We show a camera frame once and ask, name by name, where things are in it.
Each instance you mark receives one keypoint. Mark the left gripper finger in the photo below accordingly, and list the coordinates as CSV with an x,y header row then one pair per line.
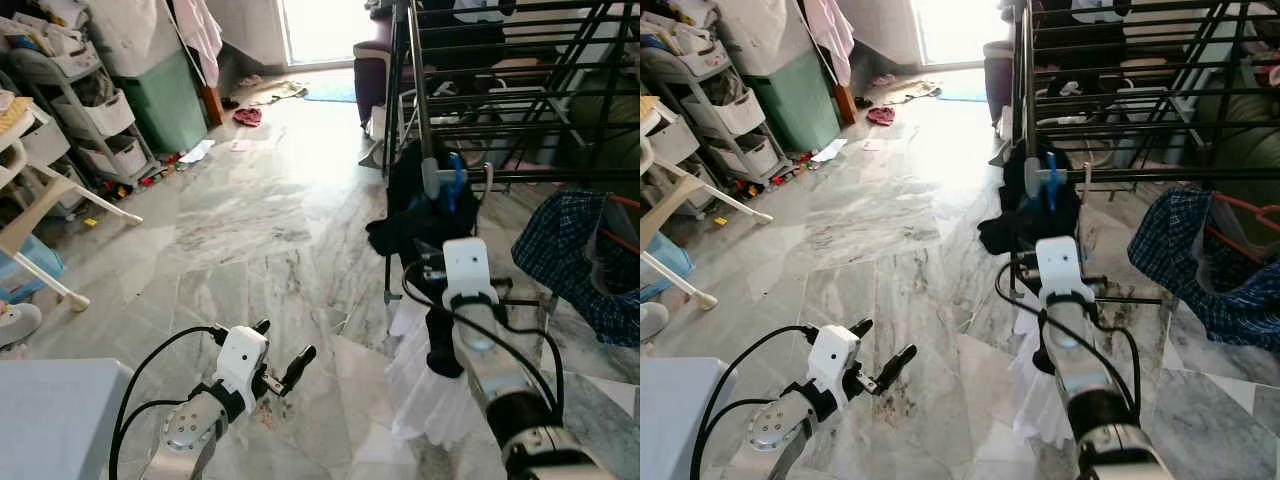
x,y
262,327
897,366
300,366
862,327

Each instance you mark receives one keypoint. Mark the dark navy trousers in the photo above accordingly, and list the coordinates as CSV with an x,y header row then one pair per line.
x,y
1020,215
415,220

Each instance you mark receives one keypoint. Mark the blue plastic hanger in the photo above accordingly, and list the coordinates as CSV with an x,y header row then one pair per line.
x,y
455,185
1051,182

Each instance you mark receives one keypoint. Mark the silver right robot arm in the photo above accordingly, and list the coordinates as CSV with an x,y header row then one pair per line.
x,y
1075,370
490,370

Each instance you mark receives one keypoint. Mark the red plastic hanger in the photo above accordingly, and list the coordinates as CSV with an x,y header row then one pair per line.
x,y
1240,205
625,215

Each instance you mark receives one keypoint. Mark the white garment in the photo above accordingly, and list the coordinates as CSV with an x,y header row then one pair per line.
x,y
430,400
1035,400

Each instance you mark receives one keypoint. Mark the blue plaid shirt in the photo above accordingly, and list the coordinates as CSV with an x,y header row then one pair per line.
x,y
560,260
1180,260

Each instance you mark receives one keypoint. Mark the black metal drying rack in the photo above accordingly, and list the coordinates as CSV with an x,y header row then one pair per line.
x,y
540,175
1160,173

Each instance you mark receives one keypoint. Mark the colourful toy train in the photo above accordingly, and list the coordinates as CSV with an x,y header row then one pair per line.
x,y
150,178
775,178

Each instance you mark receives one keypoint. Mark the white paper sheet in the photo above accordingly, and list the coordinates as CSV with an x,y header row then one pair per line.
x,y
829,151
197,151

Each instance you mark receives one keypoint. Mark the white folding table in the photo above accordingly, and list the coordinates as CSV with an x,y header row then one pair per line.
x,y
55,420
680,420

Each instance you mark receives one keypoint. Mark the purple seat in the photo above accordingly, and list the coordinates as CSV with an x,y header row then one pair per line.
x,y
370,80

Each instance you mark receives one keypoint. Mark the light blue plastic tub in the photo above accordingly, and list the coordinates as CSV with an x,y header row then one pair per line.
x,y
665,262
25,265

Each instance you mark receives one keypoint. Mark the grey round cushion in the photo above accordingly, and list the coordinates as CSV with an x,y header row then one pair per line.
x,y
652,320
18,325

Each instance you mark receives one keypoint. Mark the beige floor mat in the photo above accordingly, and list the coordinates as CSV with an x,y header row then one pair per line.
x,y
910,92
275,93

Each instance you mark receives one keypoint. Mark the green plastic bin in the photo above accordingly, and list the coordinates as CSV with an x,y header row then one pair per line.
x,y
800,105
165,105

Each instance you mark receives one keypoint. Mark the beige baby high chair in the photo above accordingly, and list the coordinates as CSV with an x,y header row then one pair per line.
x,y
668,200
35,215

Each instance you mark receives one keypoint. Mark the olive green fabric bundle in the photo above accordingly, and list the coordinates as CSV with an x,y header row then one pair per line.
x,y
1240,130
605,120

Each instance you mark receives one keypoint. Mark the grey cart white drawers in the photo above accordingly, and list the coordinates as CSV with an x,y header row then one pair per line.
x,y
105,115
735,112

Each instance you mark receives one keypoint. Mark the white plastic drawer unit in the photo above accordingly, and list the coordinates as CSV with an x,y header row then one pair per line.
x,y
45,140
672,140

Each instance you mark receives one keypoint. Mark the pink hanging garment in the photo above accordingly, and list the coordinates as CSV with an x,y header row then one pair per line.
x,y
832,40
200,40

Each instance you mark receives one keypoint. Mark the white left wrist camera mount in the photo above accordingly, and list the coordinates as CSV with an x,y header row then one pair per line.
x,y
240,355
833,355

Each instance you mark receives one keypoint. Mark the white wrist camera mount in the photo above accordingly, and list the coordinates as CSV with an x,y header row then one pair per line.
x,y
1062,265
833,355
468,265
240,355

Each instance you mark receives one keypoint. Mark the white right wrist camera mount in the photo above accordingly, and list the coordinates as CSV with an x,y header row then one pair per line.
x,y
468,265
1062,265

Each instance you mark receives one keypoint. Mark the brown wooden post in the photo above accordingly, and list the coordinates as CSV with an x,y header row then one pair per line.
x,y
846,105
212,105

